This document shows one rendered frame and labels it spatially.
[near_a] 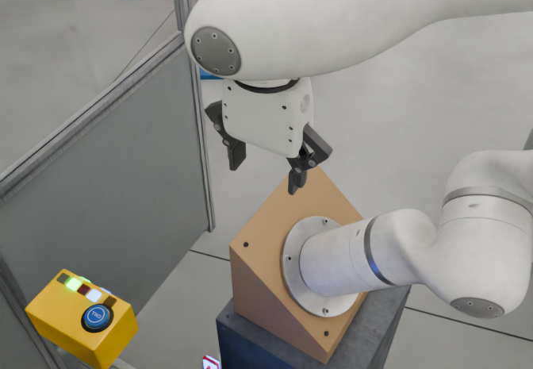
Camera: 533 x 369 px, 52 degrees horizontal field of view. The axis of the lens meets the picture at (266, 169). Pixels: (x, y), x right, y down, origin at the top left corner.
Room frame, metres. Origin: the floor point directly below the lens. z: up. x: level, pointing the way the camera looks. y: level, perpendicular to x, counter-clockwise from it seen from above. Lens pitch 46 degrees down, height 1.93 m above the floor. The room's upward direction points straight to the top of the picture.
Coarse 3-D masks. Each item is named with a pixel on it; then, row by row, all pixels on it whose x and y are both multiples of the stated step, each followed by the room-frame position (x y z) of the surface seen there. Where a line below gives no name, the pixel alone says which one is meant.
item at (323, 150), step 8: (304, 128) 0.46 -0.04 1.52; (312, 128) 0.46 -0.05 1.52; (304, 136) 0.46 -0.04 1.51; (312, 136) 0.45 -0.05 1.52; (320, 136) 0.46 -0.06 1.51; (312, 144) 0.45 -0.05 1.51; (320, 144) 0.45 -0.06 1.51; (328, 144) 0.45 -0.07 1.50; (320, 152) 0.45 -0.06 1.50; (328, 152) 0.44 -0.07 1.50; (320, 160) 0.44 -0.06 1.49
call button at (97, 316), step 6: (96, 306) 0.49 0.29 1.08; (102, 306) 0.49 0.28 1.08; (90, 312) 0.48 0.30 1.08; (96, 312) 0.48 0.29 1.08; (102, 312) 0.48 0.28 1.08; (108, 312) 0.48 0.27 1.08; (84, 318) 0.47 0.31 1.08; (90, 318) 0.47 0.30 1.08; (96, 318) 0.47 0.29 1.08; (102, 318) 0.47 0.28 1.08; (108, 318) 0.48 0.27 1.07; (90, 324) 0.46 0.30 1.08; (96, 324) 0.46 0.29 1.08; (102, 324) 0.46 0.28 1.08
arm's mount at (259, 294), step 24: (312, 168) 0.77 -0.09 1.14; (312, 192) 0.73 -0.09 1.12; (336, 192) 0.75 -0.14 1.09; (264, 216) 0.64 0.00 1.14; (288, 216) 0.66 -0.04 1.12; (312, 216) 0.68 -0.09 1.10; (336, 216) 0.71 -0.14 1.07; (360, 216) 0.73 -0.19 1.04; (240, 240) 0.59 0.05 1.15; (264, 240) 0.60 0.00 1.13; (240, 264) 0.56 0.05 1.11; (264, 264) 0.56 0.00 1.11; (240, 288) 0.56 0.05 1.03; (264, 288) 0.53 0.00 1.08; (240, 312) 0.56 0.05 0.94; (264, 312) 0.53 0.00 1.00; (288, 312) 0.51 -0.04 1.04; (288, 336) 0.50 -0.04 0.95; (312, 336) 0.48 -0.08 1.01; (336, 336) 0.49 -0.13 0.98
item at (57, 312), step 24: (48, 288) 0.54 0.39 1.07; (96, 288) 0.54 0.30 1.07; (48, 312) 0.49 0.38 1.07; (72, 312) 0.49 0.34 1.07; (120, 312) 0.49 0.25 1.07; (48, 336) 0.48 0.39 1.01; (72, 336) 0.44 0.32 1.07; (96, 336) 0.44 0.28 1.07; (120, 336) 0.47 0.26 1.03; (96, 360) 0.42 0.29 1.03
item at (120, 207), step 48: (144, 96) 1.29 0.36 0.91; (192, 96) 1.48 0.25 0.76; (96, 144) 1.10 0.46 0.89; (144, 144) 1.25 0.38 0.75; (192, 144) 1.46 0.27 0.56; (48, 192) 0.94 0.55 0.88; (96, 192) 1.06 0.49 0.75; (144, 192) 1.22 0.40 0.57; (192, 192) 1.42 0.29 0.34; (0, 240) 0.80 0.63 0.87; (48, 240) 0.89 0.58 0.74; (96, 240) 1.01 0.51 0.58; (144, 240) 1.17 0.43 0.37; (192, 240) 1.38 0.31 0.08; (144, 288) 1.12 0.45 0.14; (0, 336) 0.69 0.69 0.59
